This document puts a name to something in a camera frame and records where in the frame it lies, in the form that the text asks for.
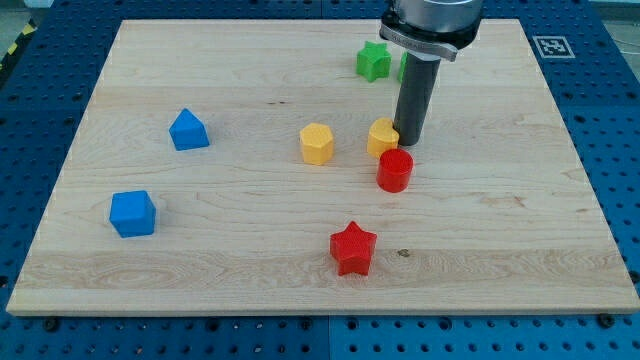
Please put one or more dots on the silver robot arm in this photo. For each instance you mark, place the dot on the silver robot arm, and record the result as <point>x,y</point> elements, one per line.
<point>432,29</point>

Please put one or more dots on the red star block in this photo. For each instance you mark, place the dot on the red star block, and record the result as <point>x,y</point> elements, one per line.
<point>353,250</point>

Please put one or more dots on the green star block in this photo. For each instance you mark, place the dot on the green star block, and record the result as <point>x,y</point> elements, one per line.
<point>373,61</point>

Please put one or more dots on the yellow hexagon block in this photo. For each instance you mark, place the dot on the yellow hexagon block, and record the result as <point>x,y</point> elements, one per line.
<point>317,143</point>

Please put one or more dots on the red cylinder block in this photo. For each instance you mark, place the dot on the red cylinder block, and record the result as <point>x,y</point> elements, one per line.
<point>394,170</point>

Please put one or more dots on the yellow heart block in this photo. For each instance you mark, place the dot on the yellow heart block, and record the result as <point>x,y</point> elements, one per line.
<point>381,137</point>

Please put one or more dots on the blue pentagon block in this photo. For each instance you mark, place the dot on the blue pentagon block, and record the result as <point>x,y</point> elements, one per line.
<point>188,132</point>

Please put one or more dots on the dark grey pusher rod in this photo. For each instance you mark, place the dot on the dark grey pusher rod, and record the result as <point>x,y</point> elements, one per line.
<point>418,80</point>

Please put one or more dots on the green block behind rod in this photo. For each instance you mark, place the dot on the green block behind rod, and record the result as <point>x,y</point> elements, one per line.
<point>402,66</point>

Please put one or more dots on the wooden board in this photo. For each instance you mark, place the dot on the wooden board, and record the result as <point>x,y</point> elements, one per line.
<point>498,218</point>

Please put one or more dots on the blue cube block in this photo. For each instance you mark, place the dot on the blue cube block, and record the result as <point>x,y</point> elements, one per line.
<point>132,214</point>

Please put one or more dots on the white fiducial marker tag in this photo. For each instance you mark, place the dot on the white fiducial marker tag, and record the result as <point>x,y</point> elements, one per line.
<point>553,47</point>

